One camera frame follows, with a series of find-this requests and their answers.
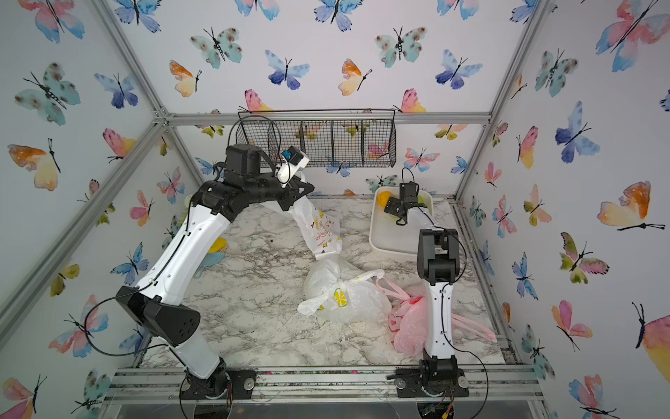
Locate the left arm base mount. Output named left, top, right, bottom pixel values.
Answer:
left=179, top=360, right=258, bottom=401

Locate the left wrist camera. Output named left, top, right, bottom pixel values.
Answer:
left=275, top=146, right=310, bottom=188

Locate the white plastic tray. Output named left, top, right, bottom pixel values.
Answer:
left=369, top=187, right=436, bottom=262

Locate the black wire basket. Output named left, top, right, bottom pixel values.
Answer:
left=228, top=108, right=397, bottom=169

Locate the blue toy scoop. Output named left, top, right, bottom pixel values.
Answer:
left=198, top=251, right=226, bottom=271

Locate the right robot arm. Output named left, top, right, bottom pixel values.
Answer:
left=384, top=181, right=462, bottom=361

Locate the white printed plastic bag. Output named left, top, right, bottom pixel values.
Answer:
left=263, top=199, right=343, bottom=260

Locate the yellow toy shovel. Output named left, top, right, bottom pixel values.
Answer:
left=194, top=237, right=228, bottom=279

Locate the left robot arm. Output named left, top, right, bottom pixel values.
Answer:
left=115, top=144, right=314, bottom=382

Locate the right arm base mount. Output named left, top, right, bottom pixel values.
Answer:
left=387, top=355, right=469, bottom=400

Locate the pink plastic bag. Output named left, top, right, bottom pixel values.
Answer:
left=374, top=276, right=498, bottom=358

